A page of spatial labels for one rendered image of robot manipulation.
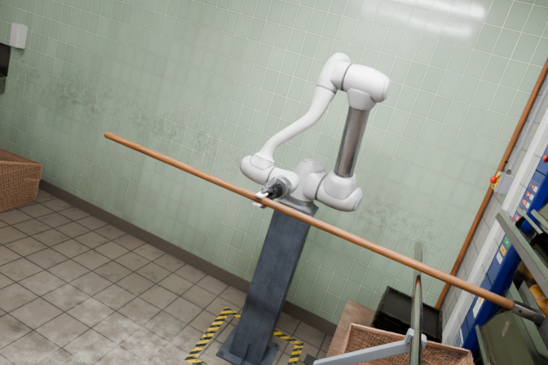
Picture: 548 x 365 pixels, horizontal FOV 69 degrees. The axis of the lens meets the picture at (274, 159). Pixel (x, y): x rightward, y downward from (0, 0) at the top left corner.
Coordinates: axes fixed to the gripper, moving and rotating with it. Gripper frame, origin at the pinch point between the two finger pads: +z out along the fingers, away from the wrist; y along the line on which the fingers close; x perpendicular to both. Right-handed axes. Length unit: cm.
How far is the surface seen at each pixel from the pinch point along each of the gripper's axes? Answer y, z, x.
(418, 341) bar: 2, 44, -63
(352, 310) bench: 62, -62, -49
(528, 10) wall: -117, -121, -78
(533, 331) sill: 3, 5, -99
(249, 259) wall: 94, -120, 31
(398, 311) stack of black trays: 42, -44, -68
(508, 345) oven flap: 17, -7, -100
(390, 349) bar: 9, 41, -58
